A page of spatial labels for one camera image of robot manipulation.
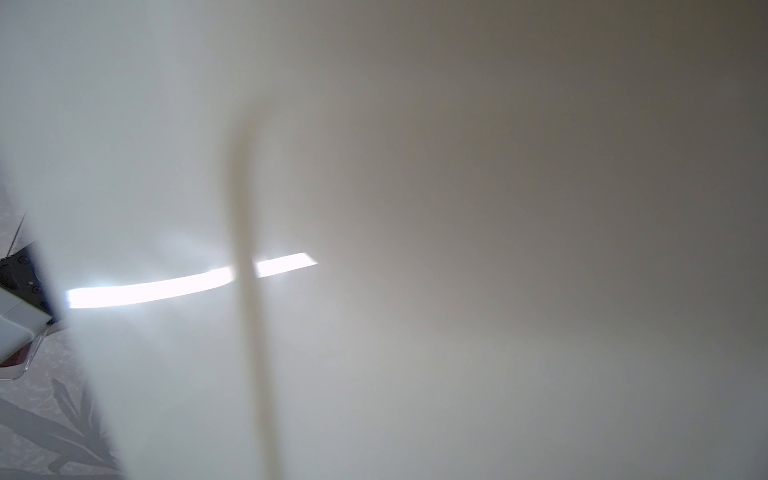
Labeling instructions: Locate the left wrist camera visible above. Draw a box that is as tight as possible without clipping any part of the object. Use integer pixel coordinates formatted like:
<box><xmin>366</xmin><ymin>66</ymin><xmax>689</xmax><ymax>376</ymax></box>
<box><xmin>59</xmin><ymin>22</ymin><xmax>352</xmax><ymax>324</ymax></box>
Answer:
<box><xmin>1</xmin><ymin>244</ymin><xmax>58</xmax><ymax>381</ymax></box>

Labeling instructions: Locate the dispenser detached lid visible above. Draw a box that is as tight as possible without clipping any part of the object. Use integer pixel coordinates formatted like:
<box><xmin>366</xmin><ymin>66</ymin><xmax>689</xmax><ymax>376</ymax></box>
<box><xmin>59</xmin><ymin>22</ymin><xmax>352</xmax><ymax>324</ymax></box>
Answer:
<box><xmin>1</xmin><ymin>1</ymin><xmax>767</xmax><ymax>479</ymax></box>

